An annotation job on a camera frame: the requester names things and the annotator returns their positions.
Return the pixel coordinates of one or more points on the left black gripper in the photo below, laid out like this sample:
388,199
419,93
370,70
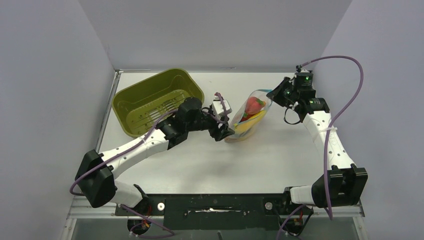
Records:
218,133

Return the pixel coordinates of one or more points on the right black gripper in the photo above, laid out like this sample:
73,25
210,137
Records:
275,95

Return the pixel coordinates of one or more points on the clear zip top bag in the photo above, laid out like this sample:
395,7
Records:
241,116

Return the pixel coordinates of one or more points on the olive green plastic bin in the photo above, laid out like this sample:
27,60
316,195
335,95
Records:
138,106

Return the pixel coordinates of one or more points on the yellow toy banana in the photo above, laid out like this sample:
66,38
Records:
248,124

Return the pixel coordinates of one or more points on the pink toy peach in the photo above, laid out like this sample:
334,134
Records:
254,105

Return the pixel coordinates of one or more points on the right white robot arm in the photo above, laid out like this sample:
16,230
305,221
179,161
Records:
342,182

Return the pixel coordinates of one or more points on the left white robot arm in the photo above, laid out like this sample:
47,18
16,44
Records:
98,172

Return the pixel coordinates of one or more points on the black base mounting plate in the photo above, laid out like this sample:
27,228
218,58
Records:
217,211

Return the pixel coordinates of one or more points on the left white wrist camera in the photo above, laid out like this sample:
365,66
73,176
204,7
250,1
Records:
218,109

